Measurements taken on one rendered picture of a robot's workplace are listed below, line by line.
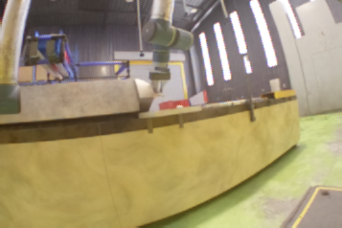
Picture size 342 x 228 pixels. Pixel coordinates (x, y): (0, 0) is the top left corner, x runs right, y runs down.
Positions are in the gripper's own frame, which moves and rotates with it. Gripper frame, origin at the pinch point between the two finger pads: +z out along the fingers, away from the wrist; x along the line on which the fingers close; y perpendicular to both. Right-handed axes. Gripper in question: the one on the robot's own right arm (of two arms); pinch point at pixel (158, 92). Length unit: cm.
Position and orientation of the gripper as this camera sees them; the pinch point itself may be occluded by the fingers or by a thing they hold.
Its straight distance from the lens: 108.9
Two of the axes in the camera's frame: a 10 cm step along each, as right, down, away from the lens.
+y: -4.7, -3.1, 8.3
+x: -8.8, 0.8, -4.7
